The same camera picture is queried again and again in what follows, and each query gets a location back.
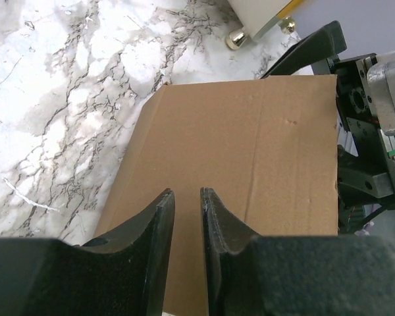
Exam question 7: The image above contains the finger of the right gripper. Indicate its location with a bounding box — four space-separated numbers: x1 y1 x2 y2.
261 20 346 79

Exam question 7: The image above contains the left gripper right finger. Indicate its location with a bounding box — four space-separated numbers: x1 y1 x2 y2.
200 188 395 315

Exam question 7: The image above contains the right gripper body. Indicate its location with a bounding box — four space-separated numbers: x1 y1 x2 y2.
334 53 395 209

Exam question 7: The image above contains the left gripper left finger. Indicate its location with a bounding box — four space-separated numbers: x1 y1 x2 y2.
0 189 175 315

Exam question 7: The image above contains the cardboard box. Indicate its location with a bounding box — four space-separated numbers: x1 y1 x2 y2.
95 75 338 315

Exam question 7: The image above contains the white round ceramic container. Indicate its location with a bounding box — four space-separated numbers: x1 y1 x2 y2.
225 0 307 50

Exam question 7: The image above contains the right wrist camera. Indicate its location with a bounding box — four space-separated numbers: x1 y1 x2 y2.
367 50 395 136

